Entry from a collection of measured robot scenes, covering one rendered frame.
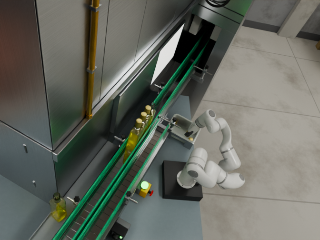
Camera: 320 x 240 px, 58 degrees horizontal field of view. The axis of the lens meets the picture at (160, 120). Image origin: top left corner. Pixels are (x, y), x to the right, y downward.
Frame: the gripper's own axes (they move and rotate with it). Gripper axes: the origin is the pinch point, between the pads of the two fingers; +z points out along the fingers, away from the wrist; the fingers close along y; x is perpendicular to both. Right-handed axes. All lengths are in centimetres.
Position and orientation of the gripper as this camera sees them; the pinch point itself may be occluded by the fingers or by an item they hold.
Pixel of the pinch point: (188, 132)
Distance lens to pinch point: 207.6
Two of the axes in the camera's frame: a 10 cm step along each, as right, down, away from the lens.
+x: 7.7, 6.3, 0.7
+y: -4.6, 6.3, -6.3
